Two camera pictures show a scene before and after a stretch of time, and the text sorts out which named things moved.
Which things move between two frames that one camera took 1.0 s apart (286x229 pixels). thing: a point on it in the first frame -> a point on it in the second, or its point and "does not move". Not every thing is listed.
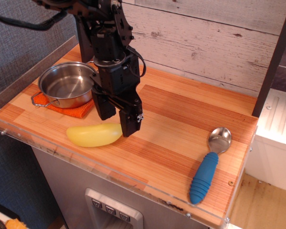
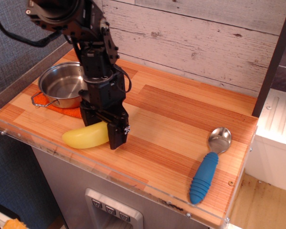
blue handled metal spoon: [218, 138] does not move
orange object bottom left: [15, 223] does not move
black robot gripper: [118, 80] -> [105, 98]
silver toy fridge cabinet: [84, 200] does not move
